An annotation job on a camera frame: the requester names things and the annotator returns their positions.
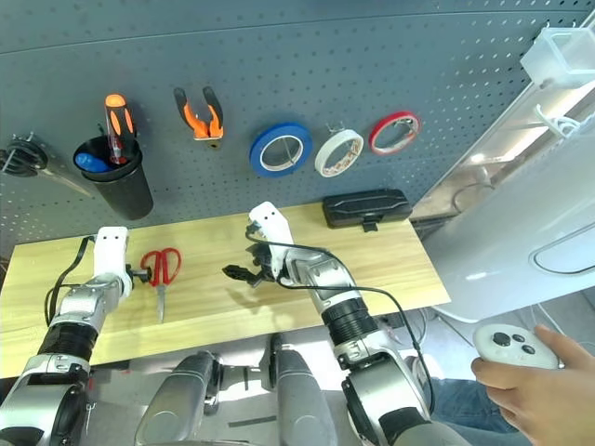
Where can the metal tape hook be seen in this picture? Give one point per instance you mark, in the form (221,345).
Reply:
(335,127)

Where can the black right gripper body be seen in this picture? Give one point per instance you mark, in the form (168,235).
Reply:
(265,267)

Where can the bare person hand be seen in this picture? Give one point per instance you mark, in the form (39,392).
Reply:
(534,395)

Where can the grey robot leg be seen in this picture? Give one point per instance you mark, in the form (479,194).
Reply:
(172,404)
(302,399)

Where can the white cabinet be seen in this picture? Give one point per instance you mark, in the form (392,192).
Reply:
(511,251)

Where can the white tape roll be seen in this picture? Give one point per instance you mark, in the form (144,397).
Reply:
(327,151)

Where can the orange black pliers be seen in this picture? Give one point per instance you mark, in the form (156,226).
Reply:
(200,125)

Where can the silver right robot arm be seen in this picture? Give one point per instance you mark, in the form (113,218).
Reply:
(325,279)

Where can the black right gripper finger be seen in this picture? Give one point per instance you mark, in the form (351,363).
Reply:
(241,273)
(253,251)

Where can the blue jeans leg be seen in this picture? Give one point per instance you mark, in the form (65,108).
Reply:
(465,404)

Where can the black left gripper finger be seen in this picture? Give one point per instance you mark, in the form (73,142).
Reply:
(147,275)

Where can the blue marker pen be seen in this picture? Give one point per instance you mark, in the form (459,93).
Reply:
(90,161)

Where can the blue tape roll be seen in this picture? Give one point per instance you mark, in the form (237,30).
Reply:
(256,155)

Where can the red tape roll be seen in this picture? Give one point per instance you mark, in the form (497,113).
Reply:
(375,135)

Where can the orange black screwdriver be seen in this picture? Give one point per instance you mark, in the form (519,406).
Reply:
(118,116)

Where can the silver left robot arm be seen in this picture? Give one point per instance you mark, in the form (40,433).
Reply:
(83,302)

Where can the grey pegboard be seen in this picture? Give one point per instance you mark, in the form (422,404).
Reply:
(279,51)

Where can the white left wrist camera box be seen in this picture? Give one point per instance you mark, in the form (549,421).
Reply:
(109,251)

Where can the grey left robot leg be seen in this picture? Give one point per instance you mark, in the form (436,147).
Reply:
(172,404)

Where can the black tool case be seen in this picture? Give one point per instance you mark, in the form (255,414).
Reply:
(367,206)

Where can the grey right robot leg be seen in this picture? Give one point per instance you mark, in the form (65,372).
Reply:
(302,399)

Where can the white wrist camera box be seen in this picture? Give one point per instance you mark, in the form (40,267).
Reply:
(109,251)
(269,223)

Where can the clear plastic bin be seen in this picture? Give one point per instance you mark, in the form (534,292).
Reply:
(558,56)

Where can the black plastic cup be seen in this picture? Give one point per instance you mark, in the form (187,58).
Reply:
(125,195)

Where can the white game controller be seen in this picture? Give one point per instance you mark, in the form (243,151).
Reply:
(506,348)

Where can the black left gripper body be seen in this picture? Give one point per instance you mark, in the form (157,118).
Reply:
(132,273)

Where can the white plastic hook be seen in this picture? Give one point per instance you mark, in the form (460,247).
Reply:
(560,123)

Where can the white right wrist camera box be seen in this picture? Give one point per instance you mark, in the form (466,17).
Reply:
(269,223)

